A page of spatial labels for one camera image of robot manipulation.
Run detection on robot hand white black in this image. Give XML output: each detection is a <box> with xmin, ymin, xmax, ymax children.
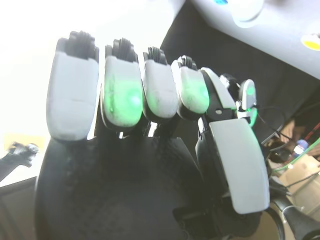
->
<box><xmin>34</xmin><ymin>30</ymin><xmax>271</xmax><ymax>240</ymax></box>

